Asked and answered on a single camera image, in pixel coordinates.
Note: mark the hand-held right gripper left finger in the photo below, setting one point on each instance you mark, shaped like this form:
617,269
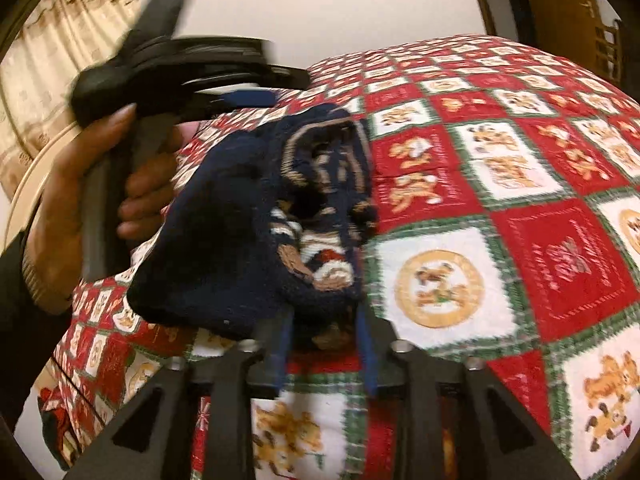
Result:
281,355

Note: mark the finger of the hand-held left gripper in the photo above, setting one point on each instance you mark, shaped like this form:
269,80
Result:
250,97

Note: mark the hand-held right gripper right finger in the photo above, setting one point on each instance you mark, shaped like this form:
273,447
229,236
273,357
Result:
367,355

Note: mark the navy knitted sweater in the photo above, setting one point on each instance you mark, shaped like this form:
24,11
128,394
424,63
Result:
235,230

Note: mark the person's left forearm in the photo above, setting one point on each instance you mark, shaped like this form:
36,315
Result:
20,340

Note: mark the person's left hand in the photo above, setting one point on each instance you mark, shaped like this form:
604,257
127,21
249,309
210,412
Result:
60,200

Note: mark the beige patterned curtain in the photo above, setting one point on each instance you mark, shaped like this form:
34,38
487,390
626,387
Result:
60,55

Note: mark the red bear printed blanket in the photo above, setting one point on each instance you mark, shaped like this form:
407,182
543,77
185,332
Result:
500,180

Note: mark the brown wooden door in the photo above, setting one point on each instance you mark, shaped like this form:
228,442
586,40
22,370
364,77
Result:
565,15

